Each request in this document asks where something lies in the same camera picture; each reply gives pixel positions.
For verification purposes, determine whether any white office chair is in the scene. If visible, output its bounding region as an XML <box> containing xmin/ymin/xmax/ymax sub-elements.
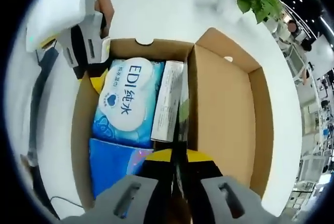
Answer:
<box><xmin>285</xmin><ymin>45</ymin><xmax>307</xmax><ymax>78</ymax></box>

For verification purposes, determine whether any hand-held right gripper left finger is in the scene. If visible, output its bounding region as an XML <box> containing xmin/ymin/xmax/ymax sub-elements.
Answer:
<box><xmin>67</xmin><ymin>148</ymin><xmax>174</xmax><ymax>224</ymax></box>

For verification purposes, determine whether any white medicine box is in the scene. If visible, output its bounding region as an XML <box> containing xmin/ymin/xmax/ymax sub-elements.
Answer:
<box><xmin>150</xmin><ymin>61</ymin><xmax>188</xmax><ymax>143</ymax></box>

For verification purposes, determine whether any foil pouch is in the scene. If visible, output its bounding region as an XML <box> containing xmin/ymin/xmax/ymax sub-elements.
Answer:
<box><xmin>171</xmin><ymin>98</ymin><xmax>194</xmax><ymax>224</ymax></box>

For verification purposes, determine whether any light blue wet wipes pack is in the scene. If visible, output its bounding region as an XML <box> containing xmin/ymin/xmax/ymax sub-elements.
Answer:
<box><xmin>91</xmin><ymin>56</ymin><xmax>166</xmax><ymax>149</ymax></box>

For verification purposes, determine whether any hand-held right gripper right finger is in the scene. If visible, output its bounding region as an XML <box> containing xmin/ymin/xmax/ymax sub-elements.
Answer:
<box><xmin>186</xmin><ymin>149</ymin><xmax>261</xmax><ymax>224</ymax></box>

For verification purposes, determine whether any white pillar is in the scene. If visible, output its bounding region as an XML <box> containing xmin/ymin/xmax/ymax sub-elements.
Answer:
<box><xmin>305</xmin><ymin>34</ymin><xmax>333</xmax><ymax>68</ymax></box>

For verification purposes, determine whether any brown cardboard shoe box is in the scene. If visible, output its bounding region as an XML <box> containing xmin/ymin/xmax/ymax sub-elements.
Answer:
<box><xmin>70</xmin><ymin>27</ymin><xmax>275</xmax><ymax>217</ymax></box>

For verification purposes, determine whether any blue soft tissue pack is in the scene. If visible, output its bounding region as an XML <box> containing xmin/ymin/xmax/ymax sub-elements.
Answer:
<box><xmin>88</xmin><ymin>137</ymin><xmax>154</xmax><ymax>200</ymax></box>

